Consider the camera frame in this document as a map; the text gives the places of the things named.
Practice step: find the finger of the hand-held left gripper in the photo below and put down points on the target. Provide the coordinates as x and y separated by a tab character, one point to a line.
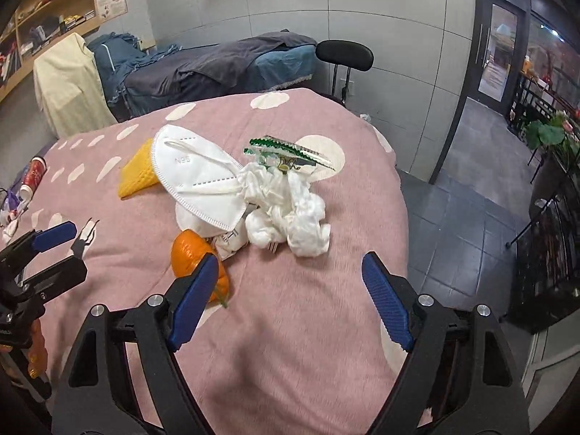
56	276
54	233

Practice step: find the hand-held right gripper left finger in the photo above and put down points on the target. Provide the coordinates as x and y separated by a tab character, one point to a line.
192	303

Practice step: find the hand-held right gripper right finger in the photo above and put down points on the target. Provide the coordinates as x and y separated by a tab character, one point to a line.
387	303

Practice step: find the orange fruit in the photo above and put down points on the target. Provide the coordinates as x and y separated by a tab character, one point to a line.
185	253

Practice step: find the person's left hand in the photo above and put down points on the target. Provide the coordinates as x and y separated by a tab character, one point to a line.
37	353

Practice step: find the white plastic wrapper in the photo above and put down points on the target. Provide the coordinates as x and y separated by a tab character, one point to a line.
11	210

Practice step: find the red drink bottle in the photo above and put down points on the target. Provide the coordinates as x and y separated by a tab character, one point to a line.
34	174

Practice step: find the white printed wrapper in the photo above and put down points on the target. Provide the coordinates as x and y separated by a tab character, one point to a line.
229	242

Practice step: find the pink polka dot blanket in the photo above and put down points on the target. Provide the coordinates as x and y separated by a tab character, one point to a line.
294	326

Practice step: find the yellow foam fruit net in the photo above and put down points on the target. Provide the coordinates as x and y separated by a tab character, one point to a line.
136	174

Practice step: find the white face mask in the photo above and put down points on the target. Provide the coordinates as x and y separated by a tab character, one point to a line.
199	176

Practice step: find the crumpled white tissue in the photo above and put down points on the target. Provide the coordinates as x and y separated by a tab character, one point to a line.
290	213

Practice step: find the cream towel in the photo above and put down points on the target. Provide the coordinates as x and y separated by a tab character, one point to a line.
68	86

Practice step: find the green silver wrapper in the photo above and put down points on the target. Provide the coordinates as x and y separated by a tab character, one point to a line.
290	149

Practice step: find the pile of blue cloths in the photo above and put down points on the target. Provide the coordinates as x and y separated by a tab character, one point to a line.
122	61

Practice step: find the green potted plant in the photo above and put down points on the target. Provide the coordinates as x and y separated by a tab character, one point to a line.
550	133

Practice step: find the black side table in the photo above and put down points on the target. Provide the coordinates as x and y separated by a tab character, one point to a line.
530	95

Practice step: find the black stool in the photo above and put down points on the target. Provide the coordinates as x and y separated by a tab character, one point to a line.
344	54

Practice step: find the teal massage bed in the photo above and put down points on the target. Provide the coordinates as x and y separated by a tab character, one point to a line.
281	61

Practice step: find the glass door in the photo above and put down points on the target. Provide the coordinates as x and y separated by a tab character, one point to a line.
496	54

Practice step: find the blue hanging lamp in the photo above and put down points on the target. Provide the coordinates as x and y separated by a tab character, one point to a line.
504	29

